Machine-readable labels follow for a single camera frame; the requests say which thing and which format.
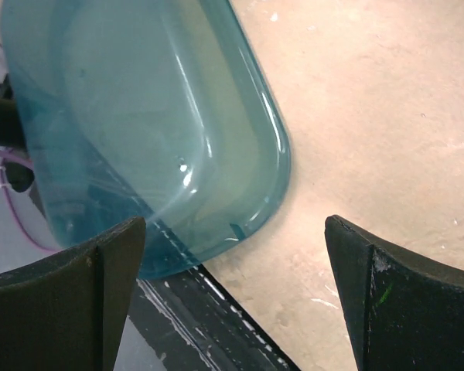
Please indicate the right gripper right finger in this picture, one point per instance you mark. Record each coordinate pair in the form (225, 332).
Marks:
(403, 311)

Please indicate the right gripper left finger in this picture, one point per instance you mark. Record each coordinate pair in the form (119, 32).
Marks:
(67, 311)

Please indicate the teal transparent plastic tub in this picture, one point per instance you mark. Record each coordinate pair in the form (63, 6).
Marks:
(156, 109)

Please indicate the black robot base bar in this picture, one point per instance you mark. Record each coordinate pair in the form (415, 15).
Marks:
(188, 321)

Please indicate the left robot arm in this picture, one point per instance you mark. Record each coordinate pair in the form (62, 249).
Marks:
(17, 167)

